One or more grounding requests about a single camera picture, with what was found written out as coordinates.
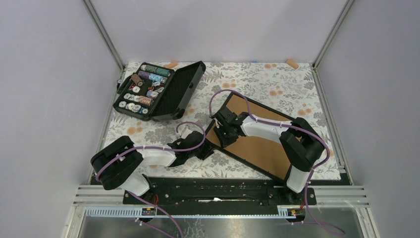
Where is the black picture frame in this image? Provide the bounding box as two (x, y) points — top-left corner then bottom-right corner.
(205, 91), (315, 184)

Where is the brown cardboard backing board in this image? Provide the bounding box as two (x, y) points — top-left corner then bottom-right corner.
(206, 93), (294, 181)

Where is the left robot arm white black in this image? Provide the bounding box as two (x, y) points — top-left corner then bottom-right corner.
(90, 129), (214, 204)

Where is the black open poker chip case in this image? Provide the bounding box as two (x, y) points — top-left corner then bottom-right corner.
(113, 61), (206, 121)

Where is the floral patterned table mat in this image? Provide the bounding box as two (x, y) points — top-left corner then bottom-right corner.
(103, 62), (341, 180)

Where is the left wooden cork piece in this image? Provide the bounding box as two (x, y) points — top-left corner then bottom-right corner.
(163, 61), (178, 69)

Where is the wooden cork piece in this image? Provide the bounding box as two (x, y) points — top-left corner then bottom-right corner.
(285, 59), (299, 69)
(163, 61), (178, 69)

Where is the right wooden cork piece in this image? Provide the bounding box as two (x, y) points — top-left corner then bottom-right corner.
(285, 59), (299, 69)

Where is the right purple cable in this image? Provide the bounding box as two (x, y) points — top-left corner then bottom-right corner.
(209, 90), (347, 237)

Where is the purple cable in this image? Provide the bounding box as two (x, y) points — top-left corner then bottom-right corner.
(95, 121), (207, 238)
(209, 90), (347, 237)

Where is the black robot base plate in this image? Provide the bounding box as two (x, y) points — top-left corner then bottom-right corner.
(90, 176), (351, 216)

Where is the white slotted cable duct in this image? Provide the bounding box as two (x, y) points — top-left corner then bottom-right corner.
(85, 207), (297, 220)

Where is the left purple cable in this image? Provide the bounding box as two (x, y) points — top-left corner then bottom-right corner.
(95, 121), (207, 238)

